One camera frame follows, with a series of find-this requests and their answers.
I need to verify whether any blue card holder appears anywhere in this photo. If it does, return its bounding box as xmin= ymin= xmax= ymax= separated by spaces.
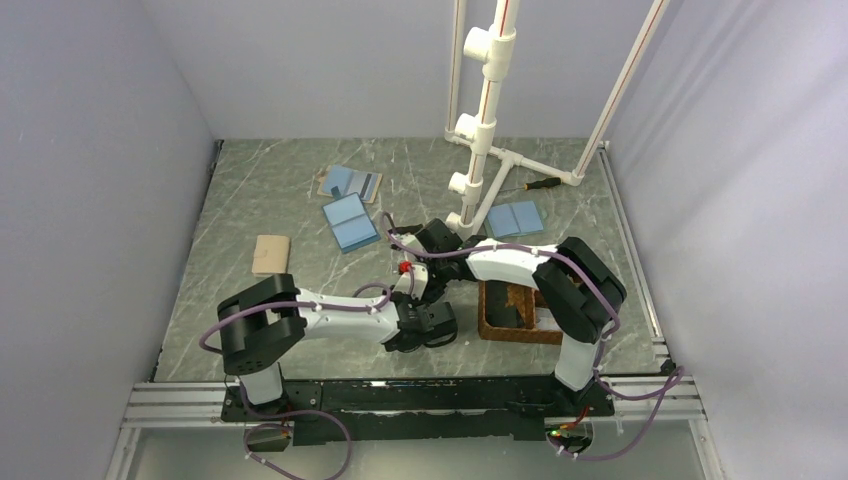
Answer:
xmin=322 ymin=193 xmax=381 ymax=253
xmin=484 ymin=201 xmax=544 ymax=238

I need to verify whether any tan card holder with cards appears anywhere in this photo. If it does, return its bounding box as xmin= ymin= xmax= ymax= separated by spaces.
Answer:
xmin=318 ymin=165 xmax=383 ymax=204

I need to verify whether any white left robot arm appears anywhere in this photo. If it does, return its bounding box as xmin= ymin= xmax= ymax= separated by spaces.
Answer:
xmin=200 ymin=274 xmax=458 ymax=420

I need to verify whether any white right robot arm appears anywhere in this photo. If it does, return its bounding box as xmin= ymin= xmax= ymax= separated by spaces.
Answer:
xmin=387 ymin=219 xmax=627 ymax=415

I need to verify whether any blue card holder on green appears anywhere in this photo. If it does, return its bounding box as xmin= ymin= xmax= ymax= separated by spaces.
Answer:
xmin=484 ymin=201 xmax=544 ymax=238

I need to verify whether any beige closed card holder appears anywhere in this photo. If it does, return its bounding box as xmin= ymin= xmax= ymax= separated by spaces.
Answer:
xmin=251 ymin=234 xmax=291 ymax=276

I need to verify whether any brown woven basket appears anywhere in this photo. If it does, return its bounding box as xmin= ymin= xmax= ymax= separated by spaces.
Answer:
xmin=477 ymin=281 xmax=563 ymax=345

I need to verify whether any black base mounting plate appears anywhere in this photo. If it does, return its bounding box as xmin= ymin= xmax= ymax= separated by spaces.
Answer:
xmin=220 ymin=375 xmax=615 ymax=446

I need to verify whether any black orange screwdriver far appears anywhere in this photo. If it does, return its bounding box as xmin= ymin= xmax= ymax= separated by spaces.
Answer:
xmin=503 ymin=177 xmax=562 ymax=192

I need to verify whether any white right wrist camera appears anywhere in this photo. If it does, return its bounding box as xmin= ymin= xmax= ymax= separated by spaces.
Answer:
xmin=398 ymin=233 xmax=428 ymax=262

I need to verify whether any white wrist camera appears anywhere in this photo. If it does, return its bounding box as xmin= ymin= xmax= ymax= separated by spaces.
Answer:
xmin=398 ymin=233 xmax=428 ymax=262
xmin=392 ymin=261 xmax=429 ymax=300

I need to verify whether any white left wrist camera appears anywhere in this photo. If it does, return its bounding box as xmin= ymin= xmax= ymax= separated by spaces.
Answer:
xmin=392 ymin=261 xmax=429 ymax=300

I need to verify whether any white PVC pipe frame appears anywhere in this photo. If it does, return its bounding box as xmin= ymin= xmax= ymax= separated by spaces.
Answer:
xmin=444 ymin=1 xmax=671 ymax=238

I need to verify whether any aluminium extrusion rail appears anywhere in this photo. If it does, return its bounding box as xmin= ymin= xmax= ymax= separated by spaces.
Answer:
xmin=106 ymin=375 xmax=706 ymax=479

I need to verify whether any right side aluminium rail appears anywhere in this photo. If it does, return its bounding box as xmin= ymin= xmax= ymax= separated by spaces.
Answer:
xmin=596 ymin=146 xmax=673 ymax=369

